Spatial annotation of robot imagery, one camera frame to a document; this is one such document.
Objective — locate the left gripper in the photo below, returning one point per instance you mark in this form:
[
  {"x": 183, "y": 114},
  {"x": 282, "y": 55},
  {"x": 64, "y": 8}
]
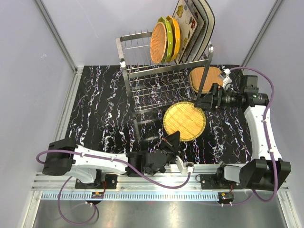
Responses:
[{"x": 174, "y": 140}]

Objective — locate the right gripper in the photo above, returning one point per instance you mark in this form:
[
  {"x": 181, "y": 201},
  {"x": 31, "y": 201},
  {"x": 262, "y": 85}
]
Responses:
[{"x": 208, "y": 101}]

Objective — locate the round green-rim bamboo plate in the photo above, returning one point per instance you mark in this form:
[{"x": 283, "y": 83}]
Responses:
[{"x": 185, "y": 118}]

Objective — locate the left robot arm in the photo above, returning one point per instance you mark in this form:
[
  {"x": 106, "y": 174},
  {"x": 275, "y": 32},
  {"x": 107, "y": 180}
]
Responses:
[{"x": 67, "y": 157}]

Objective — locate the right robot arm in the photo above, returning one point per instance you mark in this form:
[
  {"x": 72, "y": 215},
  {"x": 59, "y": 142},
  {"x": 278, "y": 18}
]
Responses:
[{"x": 267, "y": 170}]

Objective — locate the stainless steel dish rack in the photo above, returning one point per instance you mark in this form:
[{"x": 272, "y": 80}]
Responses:
[{"x": 150, "y": 86}]

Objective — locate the green ceramic plate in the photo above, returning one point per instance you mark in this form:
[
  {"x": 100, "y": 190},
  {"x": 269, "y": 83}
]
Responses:
[{"x": 169, "y": 47}]

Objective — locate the orange ceramic plate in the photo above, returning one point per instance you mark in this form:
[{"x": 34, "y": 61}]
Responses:
[{"x": 176, "y": 36}]

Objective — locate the round brown wicker plate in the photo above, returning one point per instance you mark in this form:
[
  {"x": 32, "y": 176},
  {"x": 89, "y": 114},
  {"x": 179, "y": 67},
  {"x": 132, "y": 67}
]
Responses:
[{"x": 158, "y": 43}]

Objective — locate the cream floral square plate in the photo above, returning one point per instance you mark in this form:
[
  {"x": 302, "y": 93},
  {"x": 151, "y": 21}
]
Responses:
[{"x": 189, "y": 20}]

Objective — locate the black rimmed square plate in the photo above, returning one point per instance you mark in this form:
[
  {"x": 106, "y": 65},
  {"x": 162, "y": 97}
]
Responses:
[{"x": 210, "y": 28}]

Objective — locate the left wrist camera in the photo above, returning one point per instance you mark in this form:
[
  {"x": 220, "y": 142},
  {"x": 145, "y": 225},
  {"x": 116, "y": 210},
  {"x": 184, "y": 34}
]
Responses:
[{"x": 184, "y": 167}]

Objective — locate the aluminium mounting rail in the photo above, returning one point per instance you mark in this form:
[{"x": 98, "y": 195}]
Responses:
[{"x": 172, "y": 177}]

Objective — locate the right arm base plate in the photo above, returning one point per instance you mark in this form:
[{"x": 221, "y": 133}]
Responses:
[{"x": 209, "y": 182}]

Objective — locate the slotted cable duct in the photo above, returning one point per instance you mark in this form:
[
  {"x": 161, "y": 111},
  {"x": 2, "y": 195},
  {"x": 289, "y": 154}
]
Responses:
[{"x": 131, "y": 196}]

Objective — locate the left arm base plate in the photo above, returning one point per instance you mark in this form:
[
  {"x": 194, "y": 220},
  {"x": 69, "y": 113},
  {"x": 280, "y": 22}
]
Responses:
[{"x": 109, "y": 181}]

